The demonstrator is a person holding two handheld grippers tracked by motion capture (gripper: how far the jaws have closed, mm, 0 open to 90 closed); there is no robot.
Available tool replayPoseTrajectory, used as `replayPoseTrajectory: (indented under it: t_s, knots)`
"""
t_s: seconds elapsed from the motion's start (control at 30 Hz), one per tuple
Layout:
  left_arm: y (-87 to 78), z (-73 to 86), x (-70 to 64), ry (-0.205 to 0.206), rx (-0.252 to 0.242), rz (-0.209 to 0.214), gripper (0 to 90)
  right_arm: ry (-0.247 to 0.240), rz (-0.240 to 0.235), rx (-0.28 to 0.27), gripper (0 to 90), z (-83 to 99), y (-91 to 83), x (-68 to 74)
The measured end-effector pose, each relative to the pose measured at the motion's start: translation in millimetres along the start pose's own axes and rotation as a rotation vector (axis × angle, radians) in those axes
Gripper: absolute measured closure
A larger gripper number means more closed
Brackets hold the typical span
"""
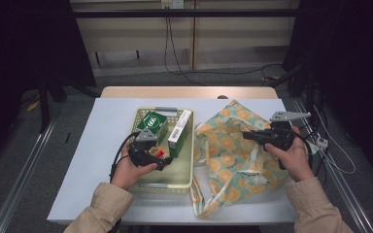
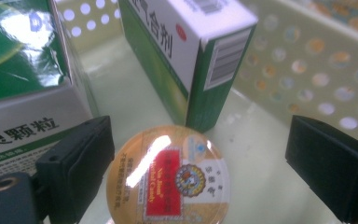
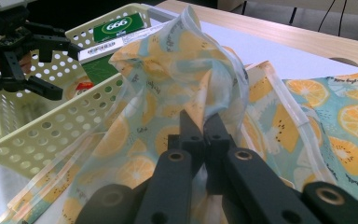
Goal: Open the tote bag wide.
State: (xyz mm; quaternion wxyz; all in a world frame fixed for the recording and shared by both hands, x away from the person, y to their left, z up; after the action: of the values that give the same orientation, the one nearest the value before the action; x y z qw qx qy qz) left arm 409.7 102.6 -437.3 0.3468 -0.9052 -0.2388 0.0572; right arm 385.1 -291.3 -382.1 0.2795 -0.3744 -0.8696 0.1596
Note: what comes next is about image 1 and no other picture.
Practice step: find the person's left hand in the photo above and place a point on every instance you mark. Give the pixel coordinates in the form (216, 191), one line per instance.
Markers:
(126, 173)

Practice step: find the person's right hand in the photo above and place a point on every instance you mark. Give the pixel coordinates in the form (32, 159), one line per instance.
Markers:
(296, 158)

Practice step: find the black metal bar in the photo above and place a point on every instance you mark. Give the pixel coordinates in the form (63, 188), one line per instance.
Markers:
(207, 13)

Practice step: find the tall green white box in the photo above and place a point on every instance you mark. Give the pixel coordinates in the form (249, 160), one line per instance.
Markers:
(178, 132)

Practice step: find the black stand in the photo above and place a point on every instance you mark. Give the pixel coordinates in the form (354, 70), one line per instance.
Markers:
(43, 103)

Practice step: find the black curtain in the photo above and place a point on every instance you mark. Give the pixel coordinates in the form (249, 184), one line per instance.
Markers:
(353, 48)
(26, 39)

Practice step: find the white wall outlet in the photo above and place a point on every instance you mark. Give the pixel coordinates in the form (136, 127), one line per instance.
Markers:
(172, 3)

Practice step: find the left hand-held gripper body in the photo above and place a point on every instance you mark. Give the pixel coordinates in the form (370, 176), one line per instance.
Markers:
(144, 152)

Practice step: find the white power strip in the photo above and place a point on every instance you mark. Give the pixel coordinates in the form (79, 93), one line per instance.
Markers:
(322, 143)

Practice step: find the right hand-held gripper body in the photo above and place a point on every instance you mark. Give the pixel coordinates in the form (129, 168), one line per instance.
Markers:
(278, 137)

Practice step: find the orange print fabric bag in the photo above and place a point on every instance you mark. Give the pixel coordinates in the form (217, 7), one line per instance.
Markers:
(230, 155)

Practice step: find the cream plastic basket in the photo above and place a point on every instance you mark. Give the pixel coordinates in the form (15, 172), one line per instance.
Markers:
(181, 174)

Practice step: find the green cube box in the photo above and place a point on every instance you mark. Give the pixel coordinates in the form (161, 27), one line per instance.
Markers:
(152, 122)

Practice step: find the metal floor rail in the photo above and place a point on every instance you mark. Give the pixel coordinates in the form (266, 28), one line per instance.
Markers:
(19, 187)
(340, 191)

